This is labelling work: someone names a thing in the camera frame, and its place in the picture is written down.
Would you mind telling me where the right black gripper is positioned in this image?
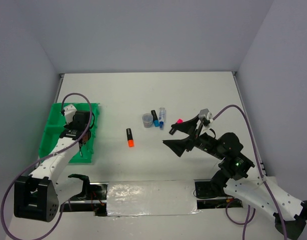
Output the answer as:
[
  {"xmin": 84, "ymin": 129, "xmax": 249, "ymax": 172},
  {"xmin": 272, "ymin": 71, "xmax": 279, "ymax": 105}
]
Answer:
[{"xmin": 162, "ymin": 114, "xmax": 224, "ymax": 159}]

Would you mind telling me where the pink-capped black highlighter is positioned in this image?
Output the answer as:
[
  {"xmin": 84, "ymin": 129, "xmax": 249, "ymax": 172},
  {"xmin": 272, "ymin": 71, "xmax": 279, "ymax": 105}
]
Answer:
[{"xmin": 169, "ymin": 118, "xmax": 183, "ymax": 135}]

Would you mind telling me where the blue-capped black highlighter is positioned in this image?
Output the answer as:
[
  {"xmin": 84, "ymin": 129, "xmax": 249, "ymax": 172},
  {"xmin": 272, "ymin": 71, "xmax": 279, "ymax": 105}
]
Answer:
[{"xmin": 151, "ymin": 110, "xmax": 160, "ymax": 127}]

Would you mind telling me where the clear glue bottle blue cap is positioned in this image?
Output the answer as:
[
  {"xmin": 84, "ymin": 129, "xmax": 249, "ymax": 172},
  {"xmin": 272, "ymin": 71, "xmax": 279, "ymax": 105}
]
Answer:
[{"xmin": 158, "ymin": 107, "xmax": 166, "ymax": 130}]

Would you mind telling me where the clear jar of paperclips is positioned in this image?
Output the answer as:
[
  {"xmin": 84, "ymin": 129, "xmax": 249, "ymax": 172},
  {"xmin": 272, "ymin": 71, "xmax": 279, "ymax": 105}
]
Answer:
[{"xmin": 142, "ymin": 113, "xmax": 153, "ymax": 128}]

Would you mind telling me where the orange-capped black highlighter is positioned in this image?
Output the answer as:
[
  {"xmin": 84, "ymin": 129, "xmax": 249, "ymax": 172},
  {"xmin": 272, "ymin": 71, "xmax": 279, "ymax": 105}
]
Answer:
[{"xmin": 126, "ymin": 128, "xmax": 135, "ymax": 148}]

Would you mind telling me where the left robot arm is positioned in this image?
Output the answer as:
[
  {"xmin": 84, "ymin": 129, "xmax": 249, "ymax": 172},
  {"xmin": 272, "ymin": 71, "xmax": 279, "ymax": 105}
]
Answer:
[{"xmin": 14, "ymin": 105, "xmax": 94, "ymax": 222}]

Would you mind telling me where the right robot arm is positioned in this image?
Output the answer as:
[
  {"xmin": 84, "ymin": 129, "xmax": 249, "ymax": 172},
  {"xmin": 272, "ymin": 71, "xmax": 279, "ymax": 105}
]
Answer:
[{"xmin": 163, "ymin": 115, "xmax": 307, "ymax": 240}]

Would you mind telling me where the green four-compartment plastic bin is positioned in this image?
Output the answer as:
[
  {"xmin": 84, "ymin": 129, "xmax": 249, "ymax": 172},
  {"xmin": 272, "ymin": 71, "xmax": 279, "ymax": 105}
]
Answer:
[{"xmin": 38, "ymin": 103, "xmax": 100, "ymax": 165}]

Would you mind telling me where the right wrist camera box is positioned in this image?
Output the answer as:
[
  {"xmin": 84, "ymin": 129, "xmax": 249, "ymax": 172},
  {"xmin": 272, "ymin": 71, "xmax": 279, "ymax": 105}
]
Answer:
[{"xmin": 198, "ymin": 108, "xmax": 214, "ymax": 128}]

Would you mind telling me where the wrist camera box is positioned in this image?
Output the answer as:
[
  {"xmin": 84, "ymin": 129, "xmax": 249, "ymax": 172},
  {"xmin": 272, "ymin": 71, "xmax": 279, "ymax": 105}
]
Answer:
[
  {"xmin": 198, "ymin": 108, "xmax": 214, "ymax": 128},
  {"xmin": 61, "ymin": 103, "xmax": 77, "ymax": 124}
]

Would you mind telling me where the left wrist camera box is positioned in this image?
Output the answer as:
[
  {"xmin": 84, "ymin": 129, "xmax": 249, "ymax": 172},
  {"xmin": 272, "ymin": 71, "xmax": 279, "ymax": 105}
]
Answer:
[{"xmin": 61, "ymin": 103, "xmax": 77, "ymax": 124}]

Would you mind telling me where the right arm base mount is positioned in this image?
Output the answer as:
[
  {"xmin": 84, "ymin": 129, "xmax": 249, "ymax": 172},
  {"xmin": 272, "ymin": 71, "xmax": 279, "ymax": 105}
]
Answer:
[{"xmin": 193, "ymin": 180, "xmax": 243, "ymax": 210}]

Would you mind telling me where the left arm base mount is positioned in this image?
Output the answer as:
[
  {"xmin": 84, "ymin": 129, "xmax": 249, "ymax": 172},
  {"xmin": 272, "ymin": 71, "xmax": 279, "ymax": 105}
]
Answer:
[{"xmin": 56, "ymin": 174, "xmax": 109, "ymax": 217}]

